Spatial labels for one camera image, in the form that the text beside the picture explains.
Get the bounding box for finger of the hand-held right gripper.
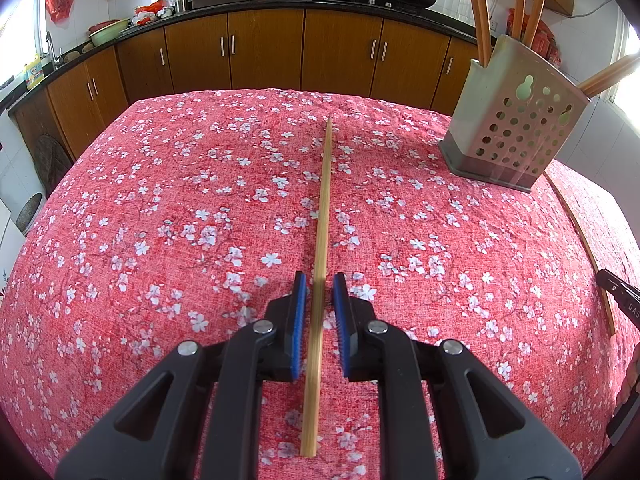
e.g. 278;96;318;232
597;267;640;322

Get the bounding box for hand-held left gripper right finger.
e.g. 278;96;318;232
332;272;583;480

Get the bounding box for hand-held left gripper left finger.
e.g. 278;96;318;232
55;271;307;480

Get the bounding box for grey perforated utensil holder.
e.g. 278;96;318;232
438;35;592;195

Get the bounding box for person's right hand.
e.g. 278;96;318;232
614;344;640;411

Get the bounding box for red floral tablecloth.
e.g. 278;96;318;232
0;87;640;480

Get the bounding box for red packages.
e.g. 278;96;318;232
506;7;562;67

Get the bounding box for bright window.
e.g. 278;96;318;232
0;0;48;81
607;7;640;136

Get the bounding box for wooden base cabinets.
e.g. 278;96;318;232
9;7;483;196

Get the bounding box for dark round board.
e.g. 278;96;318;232
15;195;48;236

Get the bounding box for round woven tray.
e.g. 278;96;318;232
32;132;74;198

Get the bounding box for black kitchen countertop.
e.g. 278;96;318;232
0;0;483;111

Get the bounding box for gas stove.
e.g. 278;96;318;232
312;0;441;16

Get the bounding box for green basin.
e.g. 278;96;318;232
88;18;132;47

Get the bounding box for dish soap bottle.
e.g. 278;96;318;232
25;56;45;92

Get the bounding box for red plastic bag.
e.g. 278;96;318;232
45;0;77;24

